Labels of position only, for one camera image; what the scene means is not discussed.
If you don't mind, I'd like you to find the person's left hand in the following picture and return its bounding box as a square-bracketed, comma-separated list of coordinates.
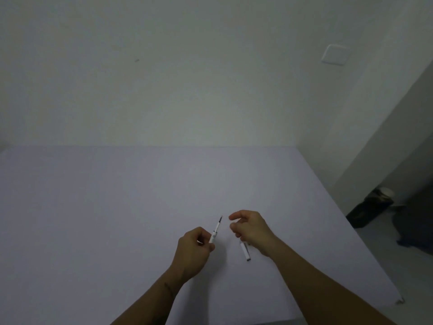
[169, 226, 216, 285]

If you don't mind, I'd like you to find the person's right hand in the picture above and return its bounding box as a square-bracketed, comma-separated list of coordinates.
[228, 209, 280, 258]

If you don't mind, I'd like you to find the white pen body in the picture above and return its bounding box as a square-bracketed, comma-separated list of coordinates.
[197, 215, 224, 245]

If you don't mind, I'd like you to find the person's left forearm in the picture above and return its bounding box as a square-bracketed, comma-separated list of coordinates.
[110, 267, 190, 325]

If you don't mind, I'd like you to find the person's right forearm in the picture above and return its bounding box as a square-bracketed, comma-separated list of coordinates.
[263, 237, 398, 325]

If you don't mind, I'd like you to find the black trash bin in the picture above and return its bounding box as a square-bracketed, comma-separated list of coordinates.
[345, 187, 395, 230]

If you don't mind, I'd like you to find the white wall switch plate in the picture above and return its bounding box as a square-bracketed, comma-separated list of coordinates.
[320, 43, 351, 66]

